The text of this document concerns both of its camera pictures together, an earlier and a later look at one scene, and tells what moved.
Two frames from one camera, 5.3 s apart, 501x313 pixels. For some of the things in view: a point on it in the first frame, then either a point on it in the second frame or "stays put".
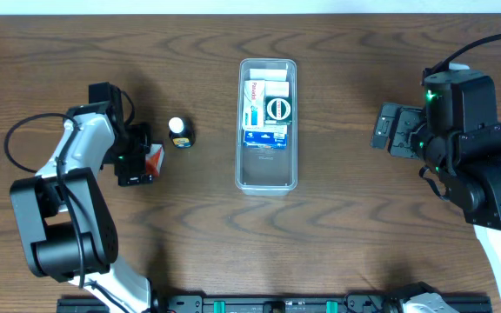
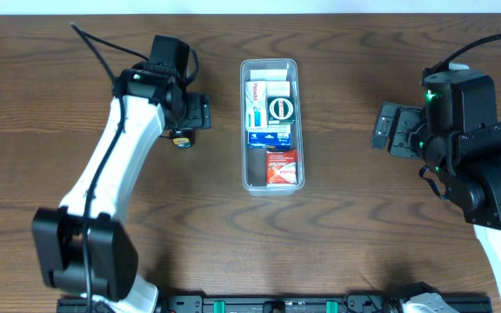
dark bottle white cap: x=182 y=132 stays put
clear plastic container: x=266 y=126 stays put
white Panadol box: x=254 y=104 stays put
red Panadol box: x=154 y=159 → x=281 y=167
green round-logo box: x=277 y=110 stays put
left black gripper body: x=136 y=157 → x=199 y=111
